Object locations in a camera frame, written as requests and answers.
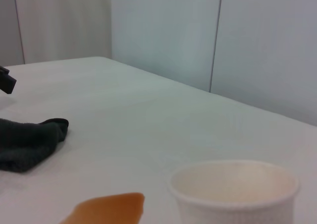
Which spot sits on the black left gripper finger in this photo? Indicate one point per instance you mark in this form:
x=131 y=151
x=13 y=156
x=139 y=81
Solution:
x=7 y=81

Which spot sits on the dark rag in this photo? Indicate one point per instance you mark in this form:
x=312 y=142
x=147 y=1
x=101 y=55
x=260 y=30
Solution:
x=27 y=144

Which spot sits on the clear plastic cup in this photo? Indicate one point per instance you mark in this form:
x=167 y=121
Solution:
x=235 y=209

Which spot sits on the orange-brown liquid stain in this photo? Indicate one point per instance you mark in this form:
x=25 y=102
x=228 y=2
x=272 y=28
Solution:
x=106 y=209

